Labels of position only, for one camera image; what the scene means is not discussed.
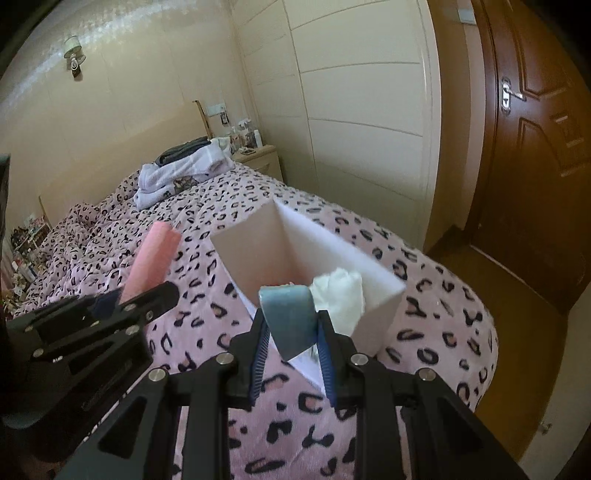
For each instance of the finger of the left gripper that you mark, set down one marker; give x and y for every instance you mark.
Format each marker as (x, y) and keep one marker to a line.
(154, 302)

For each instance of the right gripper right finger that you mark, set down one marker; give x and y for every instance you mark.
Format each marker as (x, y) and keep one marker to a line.
(407, 425)

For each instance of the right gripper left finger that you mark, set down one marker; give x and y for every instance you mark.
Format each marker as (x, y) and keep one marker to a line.
(137, 440)

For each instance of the pink hair roller clip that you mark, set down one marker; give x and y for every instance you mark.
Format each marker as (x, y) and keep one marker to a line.
(152, 262)

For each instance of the blue makeup sponge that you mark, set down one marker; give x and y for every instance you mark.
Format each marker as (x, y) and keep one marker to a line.
(290, 315)

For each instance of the white paper bag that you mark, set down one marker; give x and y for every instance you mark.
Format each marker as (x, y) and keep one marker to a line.
(277, 246)

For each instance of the pink leopard print blanket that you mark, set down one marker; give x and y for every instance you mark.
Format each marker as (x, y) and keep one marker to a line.
(292, 432)

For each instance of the cluttered side shelf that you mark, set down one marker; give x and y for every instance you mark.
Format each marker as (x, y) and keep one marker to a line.
(21, 261)

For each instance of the pile of folded clothes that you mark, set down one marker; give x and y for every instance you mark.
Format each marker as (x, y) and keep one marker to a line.
(157, 182)

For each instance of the crumpled white tissue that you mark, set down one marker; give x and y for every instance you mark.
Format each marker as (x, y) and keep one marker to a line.
(340, 293)

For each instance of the wooden nightstand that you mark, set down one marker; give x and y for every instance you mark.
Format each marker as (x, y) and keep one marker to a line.
(263, 160)

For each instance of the brown wooden door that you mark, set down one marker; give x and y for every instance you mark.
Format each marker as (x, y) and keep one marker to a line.
(531, 207)

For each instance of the cream wardrobe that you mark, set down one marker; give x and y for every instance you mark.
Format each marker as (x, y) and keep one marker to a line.
(349, 92)

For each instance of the wall lamp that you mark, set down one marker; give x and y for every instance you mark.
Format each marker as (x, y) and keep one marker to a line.
(74, 56)

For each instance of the silver door handle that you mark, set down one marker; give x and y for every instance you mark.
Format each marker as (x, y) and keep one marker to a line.
(507, 94)

